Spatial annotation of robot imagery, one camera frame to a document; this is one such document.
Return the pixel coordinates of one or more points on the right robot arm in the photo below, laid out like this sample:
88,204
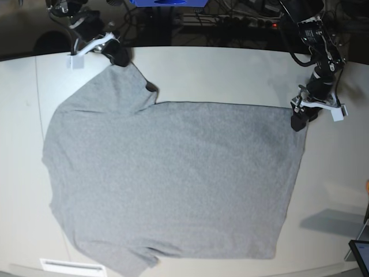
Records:
88,31

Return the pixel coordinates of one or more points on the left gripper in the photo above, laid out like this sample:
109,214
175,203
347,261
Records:
305,100

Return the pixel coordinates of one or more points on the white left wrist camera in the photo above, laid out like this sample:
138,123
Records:
338,113

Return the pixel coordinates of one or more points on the black power strip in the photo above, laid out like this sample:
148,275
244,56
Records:
224,20

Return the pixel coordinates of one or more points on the blue box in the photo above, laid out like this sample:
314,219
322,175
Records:
170,3

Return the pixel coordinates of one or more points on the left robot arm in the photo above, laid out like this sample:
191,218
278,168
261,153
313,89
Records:
320,92

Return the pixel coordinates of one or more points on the black tablet on stand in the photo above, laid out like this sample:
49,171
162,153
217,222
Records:
360,252

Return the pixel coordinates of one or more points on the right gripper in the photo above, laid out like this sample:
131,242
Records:
114,51

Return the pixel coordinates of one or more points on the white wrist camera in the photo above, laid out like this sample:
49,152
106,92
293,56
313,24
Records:
75,62
338,113

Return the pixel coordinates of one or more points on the grey T-shirt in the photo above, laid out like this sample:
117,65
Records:
134,180

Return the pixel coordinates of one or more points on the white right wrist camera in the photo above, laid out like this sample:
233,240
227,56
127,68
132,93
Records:
75,62

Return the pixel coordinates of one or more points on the white label strip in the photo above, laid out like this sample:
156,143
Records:
71,268

